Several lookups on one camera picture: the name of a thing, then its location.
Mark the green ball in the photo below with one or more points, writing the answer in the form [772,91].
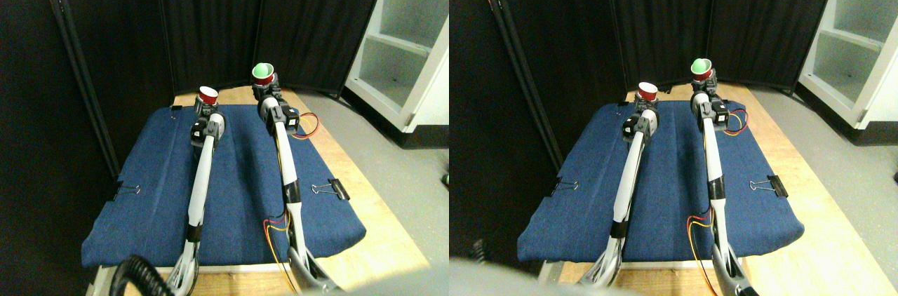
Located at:
[700,64]
[263,69]

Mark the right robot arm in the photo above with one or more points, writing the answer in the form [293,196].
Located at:
[712,156]
[286,170]

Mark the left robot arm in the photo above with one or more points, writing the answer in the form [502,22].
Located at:
[201,184]
[631,177]

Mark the dark blue cloth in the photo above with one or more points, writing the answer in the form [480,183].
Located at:
[673,191]
[238,191]

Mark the white shelf unit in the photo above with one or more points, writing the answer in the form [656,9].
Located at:
[845,57]
[393,64]

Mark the curtain stand pole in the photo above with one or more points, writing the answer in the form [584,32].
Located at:
[519,64]
[81,71]

